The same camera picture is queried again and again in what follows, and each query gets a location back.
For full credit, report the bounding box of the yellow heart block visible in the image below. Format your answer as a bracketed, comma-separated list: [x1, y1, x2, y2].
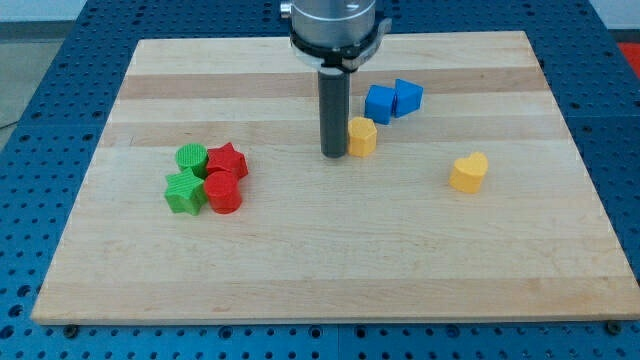
[448, 152, 489, 194]

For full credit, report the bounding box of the blue triangular block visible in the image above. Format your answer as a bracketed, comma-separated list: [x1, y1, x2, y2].
[394, 79, 424, 118]

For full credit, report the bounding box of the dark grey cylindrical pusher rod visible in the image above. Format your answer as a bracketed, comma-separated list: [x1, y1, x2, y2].
[318, 72, 350, 158]

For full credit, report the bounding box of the red cylinder block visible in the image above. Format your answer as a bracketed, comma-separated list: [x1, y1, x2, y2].
[203, 170, 242, 214]

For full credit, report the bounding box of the blue cube block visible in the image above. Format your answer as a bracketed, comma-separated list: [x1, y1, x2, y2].
[364, 85, 396, 125]

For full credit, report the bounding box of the red star block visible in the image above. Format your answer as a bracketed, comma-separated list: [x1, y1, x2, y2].
[205, 142, 249, 179]

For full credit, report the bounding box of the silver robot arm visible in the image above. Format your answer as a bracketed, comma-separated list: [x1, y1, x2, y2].
[280, 0, 392, 158]

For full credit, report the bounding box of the green cylinder block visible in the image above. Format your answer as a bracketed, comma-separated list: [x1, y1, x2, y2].
[174, 143, 208, 178]

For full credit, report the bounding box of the light wooden board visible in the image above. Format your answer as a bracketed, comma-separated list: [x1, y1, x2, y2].
[32, 31, 639, 325]

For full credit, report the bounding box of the green star block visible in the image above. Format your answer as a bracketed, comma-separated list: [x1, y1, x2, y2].
[164, 168, 207, 216]

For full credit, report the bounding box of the yellow hexagon block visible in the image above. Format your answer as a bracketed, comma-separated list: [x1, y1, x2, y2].
[348, 117, 377, 157]

